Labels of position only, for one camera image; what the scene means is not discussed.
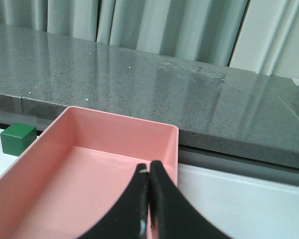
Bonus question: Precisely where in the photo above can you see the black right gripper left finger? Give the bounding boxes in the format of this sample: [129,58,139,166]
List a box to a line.
[79,163,149,239]

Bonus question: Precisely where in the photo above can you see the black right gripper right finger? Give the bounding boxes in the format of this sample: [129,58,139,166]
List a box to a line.
[149,160,230,239]

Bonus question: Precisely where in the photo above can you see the pink plastic bin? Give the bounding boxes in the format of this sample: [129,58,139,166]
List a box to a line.
[0,107,179,239]

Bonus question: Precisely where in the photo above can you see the right green cube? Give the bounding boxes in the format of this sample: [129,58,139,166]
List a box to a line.
[0,122,37,156]

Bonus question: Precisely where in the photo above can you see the grey stone counter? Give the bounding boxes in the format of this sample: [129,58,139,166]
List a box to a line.
[0,23,299,169]

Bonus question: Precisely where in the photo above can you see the grey curtain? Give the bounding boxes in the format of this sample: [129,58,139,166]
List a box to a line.
[0,0,299,78]

